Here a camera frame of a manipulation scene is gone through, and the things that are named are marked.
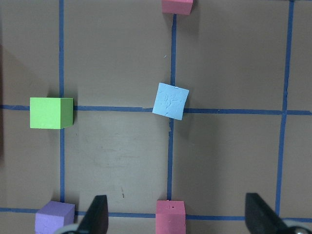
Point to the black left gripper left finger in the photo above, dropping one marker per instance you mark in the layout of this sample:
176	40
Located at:
96	219

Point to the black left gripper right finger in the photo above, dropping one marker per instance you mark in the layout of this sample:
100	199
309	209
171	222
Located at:
260	218

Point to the light blue foam block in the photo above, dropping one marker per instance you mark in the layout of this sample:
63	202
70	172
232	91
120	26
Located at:
170	101

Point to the purple foam block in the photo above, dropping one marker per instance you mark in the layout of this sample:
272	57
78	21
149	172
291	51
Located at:
52	216

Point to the pink foam block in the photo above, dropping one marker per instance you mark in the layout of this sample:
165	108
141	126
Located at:
182	7
170	217

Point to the green foam block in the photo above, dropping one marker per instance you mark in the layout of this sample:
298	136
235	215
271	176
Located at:
51	112

